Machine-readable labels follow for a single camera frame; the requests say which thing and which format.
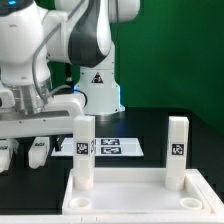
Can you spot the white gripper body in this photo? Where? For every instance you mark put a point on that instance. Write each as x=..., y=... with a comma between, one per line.
x=56, y=119

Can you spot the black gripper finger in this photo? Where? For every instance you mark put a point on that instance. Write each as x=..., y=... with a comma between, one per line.
x=59, y=141

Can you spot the white desk tabletop tray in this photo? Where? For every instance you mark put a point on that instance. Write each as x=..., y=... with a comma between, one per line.
x=142, y=191

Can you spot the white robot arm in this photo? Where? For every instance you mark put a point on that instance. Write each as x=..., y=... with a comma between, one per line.
x=75, y=32

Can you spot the white fiducial marker sheet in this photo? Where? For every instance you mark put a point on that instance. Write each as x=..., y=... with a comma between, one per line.
x=106, y=147

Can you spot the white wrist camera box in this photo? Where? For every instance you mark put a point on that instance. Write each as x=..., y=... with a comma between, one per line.
x=6, y=97

